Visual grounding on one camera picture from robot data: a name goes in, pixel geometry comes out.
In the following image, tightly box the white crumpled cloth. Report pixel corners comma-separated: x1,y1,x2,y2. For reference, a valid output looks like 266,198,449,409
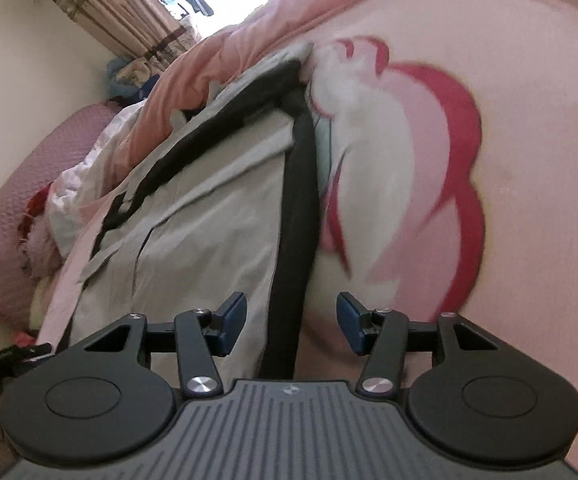
49,97,147,261

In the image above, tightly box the pile of blue clothes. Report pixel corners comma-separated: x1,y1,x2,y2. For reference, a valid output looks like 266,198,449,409
104,55,162,103

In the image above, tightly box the pink duvet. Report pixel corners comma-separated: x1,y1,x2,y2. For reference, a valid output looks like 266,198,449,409
119,0,520,171

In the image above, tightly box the striped beige curtain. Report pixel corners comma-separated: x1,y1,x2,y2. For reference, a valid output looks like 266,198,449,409
41,0,204,61

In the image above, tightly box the red patterned cloth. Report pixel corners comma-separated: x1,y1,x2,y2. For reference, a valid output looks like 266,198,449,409
16,185,56,256

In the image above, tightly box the pink textured cushion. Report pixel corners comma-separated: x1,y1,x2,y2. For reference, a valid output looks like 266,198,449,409
0,102,130,311

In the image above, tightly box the grey garment with black trim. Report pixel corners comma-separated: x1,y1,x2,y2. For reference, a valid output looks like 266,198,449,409
66,42,334,381

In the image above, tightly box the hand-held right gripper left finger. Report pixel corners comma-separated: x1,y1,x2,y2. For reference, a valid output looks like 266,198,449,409
71,292,248,401

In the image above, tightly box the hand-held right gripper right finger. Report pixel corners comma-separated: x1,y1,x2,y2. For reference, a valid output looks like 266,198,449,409
336,291,512,401

